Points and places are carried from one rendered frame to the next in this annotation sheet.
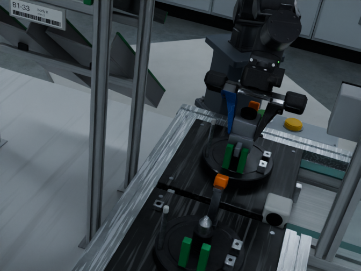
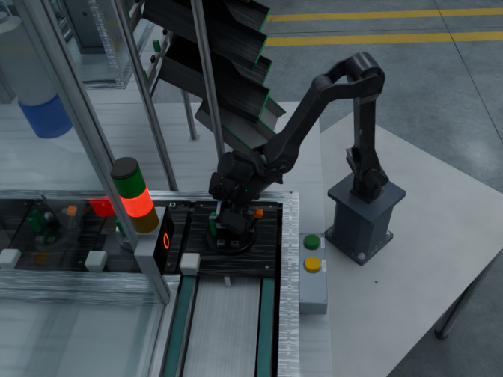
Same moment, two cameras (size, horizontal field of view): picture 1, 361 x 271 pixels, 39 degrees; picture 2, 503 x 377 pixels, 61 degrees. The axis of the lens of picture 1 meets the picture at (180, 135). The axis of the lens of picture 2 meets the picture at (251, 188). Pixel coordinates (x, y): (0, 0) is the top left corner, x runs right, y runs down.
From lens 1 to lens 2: 1.19 m
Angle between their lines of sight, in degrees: 62
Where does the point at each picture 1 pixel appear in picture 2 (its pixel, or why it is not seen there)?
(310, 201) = (238, 297)
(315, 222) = (215, 302)
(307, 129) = (314, 277)
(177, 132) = (262, 198)
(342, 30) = not seen: outside the picture
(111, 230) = (155, 196)
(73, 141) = not seen: hidden behind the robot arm
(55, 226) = (184, 185)
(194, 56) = (441, 191)
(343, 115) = not seen: hidden behind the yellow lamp
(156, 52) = (421, 165)
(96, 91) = (153, 126)
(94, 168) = (165, 164)
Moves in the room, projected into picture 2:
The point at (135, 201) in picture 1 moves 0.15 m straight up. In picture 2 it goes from (179, 197) to (168, 161)
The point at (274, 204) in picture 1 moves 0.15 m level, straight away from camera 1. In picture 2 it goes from (186, 257) to (244, 260)
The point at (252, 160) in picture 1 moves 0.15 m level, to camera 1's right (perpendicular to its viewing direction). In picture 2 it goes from (230, 238) to (238, 288)
